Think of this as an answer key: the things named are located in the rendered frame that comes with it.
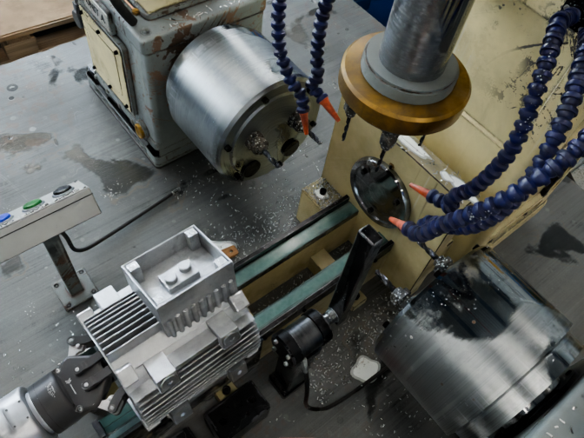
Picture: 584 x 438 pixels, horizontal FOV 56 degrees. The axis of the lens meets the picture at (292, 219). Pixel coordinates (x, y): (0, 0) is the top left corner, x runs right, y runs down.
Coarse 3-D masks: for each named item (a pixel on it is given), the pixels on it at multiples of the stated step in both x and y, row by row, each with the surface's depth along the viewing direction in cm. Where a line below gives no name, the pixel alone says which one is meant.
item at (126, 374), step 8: (232, 296) 77; (240, 296) 77; (232, 304) 77; (240, 304) 77; (248, 304) 78; (88, 312) 77; (80, 320) 76; (256, 352) 86; (120, 368) 70; (128, 368) 70; (120, 376) 69; (128, 376) 70; (136, 376) 70; (128, 384) 70; (144, 424) 78
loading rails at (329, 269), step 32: (320, 224) 109; (352, 224) 115; (256, 256) 102; (288, 256) 104; (320, 256) 113; (384, 256) 110; (256, 288) 105; (320, 288) 101; (256, 320) 96; (288, 320) 97; (224, 384) 97; (128, 416) 85
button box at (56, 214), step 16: (64, 192) 87; (80, 192) 87; (32, 208) 85; (48, 208) 85; (64, 208) 86; (80, 208) 87; (96, 208) 89; (0, 224) 83; (16, 224) 82; (32, 224) 84; (48, 224) 85; (64, 224) 86; (0, 240) 82; (16, 240) 83; (32, 240) 84; (0, 256) 82
